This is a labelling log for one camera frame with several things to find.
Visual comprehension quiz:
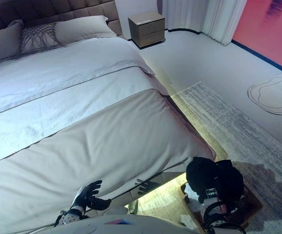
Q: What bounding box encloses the plain grey pillow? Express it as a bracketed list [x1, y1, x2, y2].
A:
[0, 19, 24, 66]

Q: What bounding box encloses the brown rectangular laundry basket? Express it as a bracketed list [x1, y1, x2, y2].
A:
[180, 160, 263, 232]

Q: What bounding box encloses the grey streaked area rug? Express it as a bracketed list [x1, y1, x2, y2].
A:
[131, 81, 282, 234]

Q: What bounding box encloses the grey patterned cushion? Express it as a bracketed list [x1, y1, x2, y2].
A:
[19, 23, 63, 56]

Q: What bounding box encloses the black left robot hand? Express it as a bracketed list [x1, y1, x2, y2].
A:
[70, 180, 112, 213]

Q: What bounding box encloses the beige upholstered bed base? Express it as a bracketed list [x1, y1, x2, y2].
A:
[111, 170, 188, 210]

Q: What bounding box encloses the black garment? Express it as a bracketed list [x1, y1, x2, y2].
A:
[186, 156, 244, 203]

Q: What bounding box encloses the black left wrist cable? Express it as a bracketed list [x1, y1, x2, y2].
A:
[55, 211, 65, 227]

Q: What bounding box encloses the white garment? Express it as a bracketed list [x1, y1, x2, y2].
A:
[184, 185, 205, 212]

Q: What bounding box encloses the white pleated curtain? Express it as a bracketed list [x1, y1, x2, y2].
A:
[161, 0, 248, 46]

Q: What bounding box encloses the smooth white duvet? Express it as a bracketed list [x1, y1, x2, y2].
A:
[0, 36, 155, 117]

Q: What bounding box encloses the plain white pillow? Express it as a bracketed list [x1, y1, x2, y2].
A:
[54, 15, 117, 46]

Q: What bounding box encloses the brown tufted headboard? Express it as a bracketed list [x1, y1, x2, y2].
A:
[0, 0, 122, 39]

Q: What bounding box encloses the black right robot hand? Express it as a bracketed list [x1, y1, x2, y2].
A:
[197, 187, 221, 204]

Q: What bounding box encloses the small white outlined mat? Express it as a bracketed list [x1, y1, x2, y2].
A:
[247, 77, 282, 115]

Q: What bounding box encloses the brown two-drawer nightstand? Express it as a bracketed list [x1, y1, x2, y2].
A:
[128, 10, 166, 48]

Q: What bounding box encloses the grey robot torso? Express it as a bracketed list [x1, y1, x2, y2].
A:
[37, 213, 205, 234]

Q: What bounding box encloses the textured white coverlet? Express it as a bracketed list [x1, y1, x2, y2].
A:
[0, 66, 161, 169]

